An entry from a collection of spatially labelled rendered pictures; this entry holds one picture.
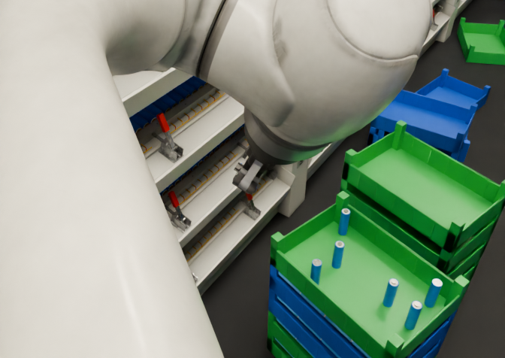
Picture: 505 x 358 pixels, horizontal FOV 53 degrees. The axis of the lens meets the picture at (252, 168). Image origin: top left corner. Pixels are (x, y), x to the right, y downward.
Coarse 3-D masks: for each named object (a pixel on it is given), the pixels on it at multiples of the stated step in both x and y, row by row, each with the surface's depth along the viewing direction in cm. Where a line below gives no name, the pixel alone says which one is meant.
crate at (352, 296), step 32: (320, 224) 107; (352, 224) 108; (288, 256) 103; (320, 256) 103; (352, 256) 103; (384, 256) 103; (416, 256) 96; (320, 288) 91; (352, 288) 97; (384, 288) 97; (416, 288) 97; (448, 288) 93; (352, 320) 86; (384, 320) 92; (384, 352) 83
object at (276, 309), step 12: (276, 300) 108; (276, 312) 110; (288, 312) 106; (288, 324) 107; (300, 324) 103; (300, 336) 105; (312, 336) 101; (444, 336) 100; (312, 348) 103; (324, 348) 99; (432, 348) 99
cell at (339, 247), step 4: (336, 244) 97; (340, 244) 97; (344, 244) 97; (336, 248) 97; (340, 248) 97; (336, 252) 98; (340, 252) 97; (336, 256) 98; (340, 256) 98; (332, 260) 100; (336, 260) 99; (340, 260) 99; (332, 264) 100; (336, 264) 100; (340, 264) 100
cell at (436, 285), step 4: (432, 280) 90; (436, 280) 90; (432, 284) 90; (436, 284) 90; (440, 284) 90; (432, 288) 90; (436, 288) 90; (440, 288) 90; (428, 292) 92; (432, 292) 91; (436, 292) 90; (428, 296) 92; (432, 296) 91; (436, 296) 91; (428, 300) 92; (432, 300) 92; (436, 300) 93; (428, 304) 93; (432, 304) 93
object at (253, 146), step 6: (246, 132) 50; (246, 138) 51; (252, 144) 50; (252, 150) 51; (258, 150) 50; (252, 156) 52; (258, 156) 51; (264, 156) 50; (270, 156) 49; (252, 162) 52; (264, 162) 52; (270, 162) 51; (276, 162) 50; (282, 162) 50; (288, 162) 50; (294, 162) 51; (264, 168) 52
